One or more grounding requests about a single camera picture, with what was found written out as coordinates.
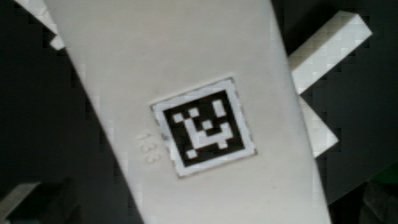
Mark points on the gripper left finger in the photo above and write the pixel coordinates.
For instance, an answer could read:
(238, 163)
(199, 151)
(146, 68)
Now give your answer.
(13, 200)

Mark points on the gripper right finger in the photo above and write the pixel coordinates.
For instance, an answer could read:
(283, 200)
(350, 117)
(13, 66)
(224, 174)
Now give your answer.
(379, 211)

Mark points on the white cabinet top block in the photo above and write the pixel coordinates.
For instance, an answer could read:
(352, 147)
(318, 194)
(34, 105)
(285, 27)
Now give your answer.
(181, 65)

